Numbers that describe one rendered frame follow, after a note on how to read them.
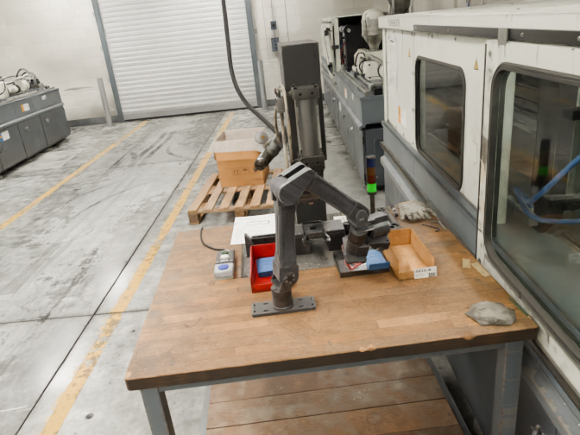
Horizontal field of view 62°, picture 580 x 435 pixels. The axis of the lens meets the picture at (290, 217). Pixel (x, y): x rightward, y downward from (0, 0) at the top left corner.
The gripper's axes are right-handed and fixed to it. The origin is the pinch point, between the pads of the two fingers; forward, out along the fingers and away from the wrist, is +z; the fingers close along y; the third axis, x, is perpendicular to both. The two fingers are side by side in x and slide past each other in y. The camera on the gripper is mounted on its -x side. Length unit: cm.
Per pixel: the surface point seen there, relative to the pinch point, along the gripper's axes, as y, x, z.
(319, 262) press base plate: 7.7, 9.0, 9.1
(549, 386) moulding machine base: -48, -47, -5
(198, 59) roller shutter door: 842, 121, 444
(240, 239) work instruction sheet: 33, 38, 25
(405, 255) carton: 5.7, -21.4, 4.5
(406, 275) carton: -8.2, -16.7, -3.7
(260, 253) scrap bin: 16.3, 30.3, 13.0
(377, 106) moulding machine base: 279, -95, 148
